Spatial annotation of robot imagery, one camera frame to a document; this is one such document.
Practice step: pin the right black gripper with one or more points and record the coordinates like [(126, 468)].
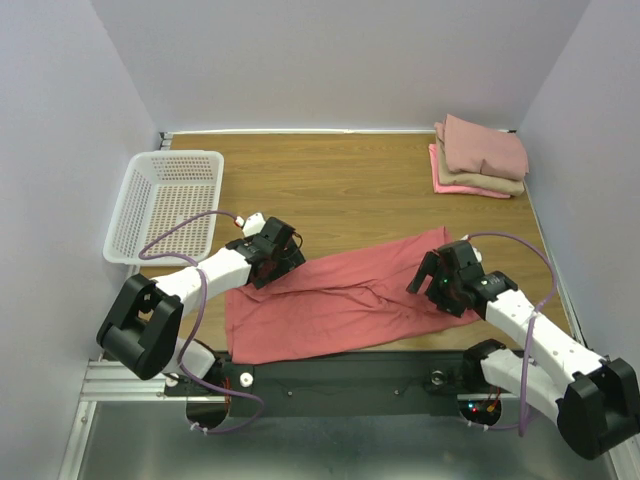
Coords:
[(439, 279)]

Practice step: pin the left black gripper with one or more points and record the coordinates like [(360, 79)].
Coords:
[(291, 259)]

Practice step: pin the red t-shirt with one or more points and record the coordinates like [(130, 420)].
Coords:
[(347, 301)]

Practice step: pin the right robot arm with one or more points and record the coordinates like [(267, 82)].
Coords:
[(594, 401)]

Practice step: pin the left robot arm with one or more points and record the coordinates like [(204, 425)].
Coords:
[(141, 328)]

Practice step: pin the folded tan shirt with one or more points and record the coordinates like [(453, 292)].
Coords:
[(505, 186)]

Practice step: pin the folded bright pink shirt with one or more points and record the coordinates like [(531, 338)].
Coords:
[(440, 188)]

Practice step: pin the folded dusty pink shirt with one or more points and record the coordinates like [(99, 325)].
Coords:
[(473, 148)]

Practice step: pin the white perforated plastic basket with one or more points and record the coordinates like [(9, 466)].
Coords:
[(160, 190)]

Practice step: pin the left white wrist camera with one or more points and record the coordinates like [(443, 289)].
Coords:
[(251, 225)]

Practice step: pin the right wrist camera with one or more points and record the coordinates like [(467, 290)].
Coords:
[(477, 252)]

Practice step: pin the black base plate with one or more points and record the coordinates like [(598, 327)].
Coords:
[(364, 383)]

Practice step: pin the aluminium frame rail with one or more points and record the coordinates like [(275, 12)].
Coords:
[(126, 428)]

